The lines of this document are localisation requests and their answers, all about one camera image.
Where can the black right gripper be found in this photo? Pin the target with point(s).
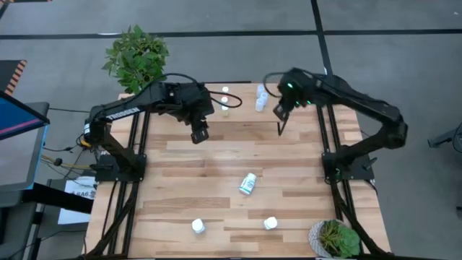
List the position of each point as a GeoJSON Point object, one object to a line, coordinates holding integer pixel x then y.
{"type": "Point", "coordinates": [285, 108]}

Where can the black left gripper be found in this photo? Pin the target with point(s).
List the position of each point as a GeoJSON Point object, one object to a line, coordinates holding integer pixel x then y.
{"type": "Point", "coordinates": [195, 115]}

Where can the yellow pill vial white cap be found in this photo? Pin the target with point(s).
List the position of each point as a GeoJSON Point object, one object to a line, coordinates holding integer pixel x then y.
{"type": "Point", "coordinates": [225, 110]}

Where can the white supplement bottle blue label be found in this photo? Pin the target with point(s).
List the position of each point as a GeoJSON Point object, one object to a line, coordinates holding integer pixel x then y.
{"type": "Point", "coordinates": [248, 184]}
{"type": "Point", "coordinates": [270, 223]}
{"type": "Point", "coordinates": [198, 225]}

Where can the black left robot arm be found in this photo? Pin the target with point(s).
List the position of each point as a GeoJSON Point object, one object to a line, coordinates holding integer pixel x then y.
{"type": "Point", "coordinates": [122, 108]}

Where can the leafy tree in white pot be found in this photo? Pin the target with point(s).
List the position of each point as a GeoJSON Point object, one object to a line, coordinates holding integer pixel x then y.
{"type": "Point", "coordinates": [135, 57]}

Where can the succulent in triangle-patterned pot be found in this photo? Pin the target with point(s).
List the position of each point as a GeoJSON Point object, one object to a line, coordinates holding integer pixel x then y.
{"type": "Point", "coordinates": [335, 239]}

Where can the white paper sheet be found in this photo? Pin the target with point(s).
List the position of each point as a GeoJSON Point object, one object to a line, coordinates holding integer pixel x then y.
{"type": "Point", "coordinates": [77, 213]}

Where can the black display stand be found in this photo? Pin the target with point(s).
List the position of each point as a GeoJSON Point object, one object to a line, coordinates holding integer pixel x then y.
{"type": "Point", "coordinates": [54, 196]}

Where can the tilted display screen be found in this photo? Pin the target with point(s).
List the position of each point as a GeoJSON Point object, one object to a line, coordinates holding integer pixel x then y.
{"type": "Point", "coordinates": [18, 151]}

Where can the black orange-striped floor mat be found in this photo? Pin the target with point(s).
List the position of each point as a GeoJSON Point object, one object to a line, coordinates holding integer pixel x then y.
{"type": "Point", "coordinates": [9, 77]}

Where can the black rear table rail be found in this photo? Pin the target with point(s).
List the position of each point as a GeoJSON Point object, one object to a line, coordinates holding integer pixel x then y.
{"type": "Point", "coordinates": [227, 82]}

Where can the black aluminium rig frame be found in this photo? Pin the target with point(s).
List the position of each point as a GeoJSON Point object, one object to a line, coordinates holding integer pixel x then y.
{"type": "Point", "coordinates": [339, 195]}
{"type": "Point", "coordinates": [124, 209]}

